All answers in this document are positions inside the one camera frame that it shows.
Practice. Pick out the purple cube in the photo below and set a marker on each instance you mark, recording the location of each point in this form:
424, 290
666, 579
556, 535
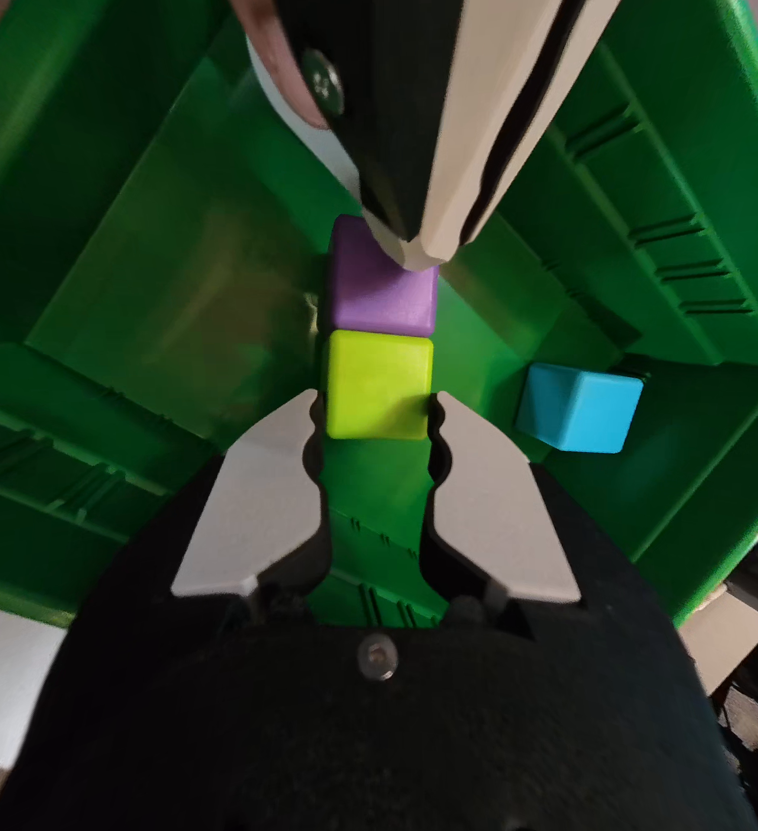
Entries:
379, 292

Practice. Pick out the blue cube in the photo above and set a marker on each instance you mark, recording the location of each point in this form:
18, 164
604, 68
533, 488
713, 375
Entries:
580, 409

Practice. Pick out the lime green cube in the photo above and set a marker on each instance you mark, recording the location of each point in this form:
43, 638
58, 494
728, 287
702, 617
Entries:
372, 383

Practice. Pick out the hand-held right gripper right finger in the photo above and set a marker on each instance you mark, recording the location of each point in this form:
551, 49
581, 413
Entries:
502, 519

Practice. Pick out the grey desk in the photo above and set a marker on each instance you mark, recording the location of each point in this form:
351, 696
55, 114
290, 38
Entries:
2, 681

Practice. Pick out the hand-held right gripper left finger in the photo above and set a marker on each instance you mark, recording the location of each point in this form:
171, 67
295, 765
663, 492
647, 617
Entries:
249, 513

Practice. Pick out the person's left hand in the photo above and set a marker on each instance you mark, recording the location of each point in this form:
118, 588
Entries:
275, 58

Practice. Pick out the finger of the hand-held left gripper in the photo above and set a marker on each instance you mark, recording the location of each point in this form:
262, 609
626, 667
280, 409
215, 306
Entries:
476, 97
573, 58

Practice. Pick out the green plastic bin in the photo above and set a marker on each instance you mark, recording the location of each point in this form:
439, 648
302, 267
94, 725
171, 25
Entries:
158, 292

